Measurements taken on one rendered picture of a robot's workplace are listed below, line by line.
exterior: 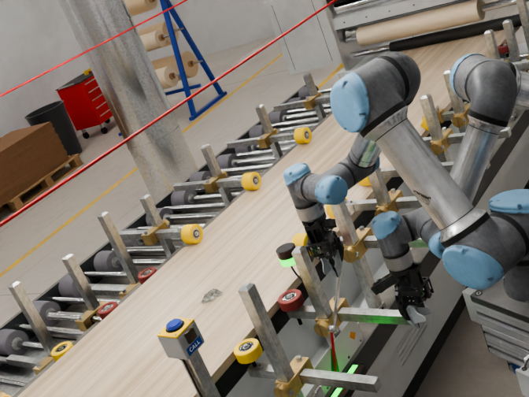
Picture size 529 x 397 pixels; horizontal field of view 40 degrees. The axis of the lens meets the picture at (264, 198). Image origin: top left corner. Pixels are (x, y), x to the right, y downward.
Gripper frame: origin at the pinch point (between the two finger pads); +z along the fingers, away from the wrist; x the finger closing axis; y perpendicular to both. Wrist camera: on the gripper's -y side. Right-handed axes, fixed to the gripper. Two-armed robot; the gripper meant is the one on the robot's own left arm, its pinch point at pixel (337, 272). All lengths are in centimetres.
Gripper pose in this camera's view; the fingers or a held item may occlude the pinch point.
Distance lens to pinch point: 213.1
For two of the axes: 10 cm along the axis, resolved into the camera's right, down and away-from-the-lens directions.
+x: 9.1, -2.2, -3.6
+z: 3.5, 8.7, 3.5
